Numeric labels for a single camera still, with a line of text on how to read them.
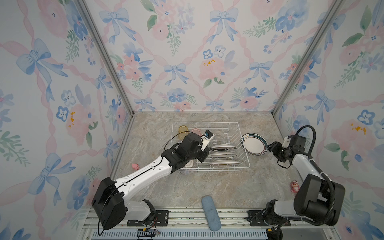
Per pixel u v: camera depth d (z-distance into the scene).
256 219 0.73
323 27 0.75
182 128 0.97
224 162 0.80
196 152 0.64
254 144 1.03
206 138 0.64
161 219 0.74
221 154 0.87
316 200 0.43
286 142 0.80
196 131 0.65
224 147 0.91
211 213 0.73
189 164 0.85
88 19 0.72
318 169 0.49
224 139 1.05
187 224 0.73
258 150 0.99
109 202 0.40
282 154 0.76
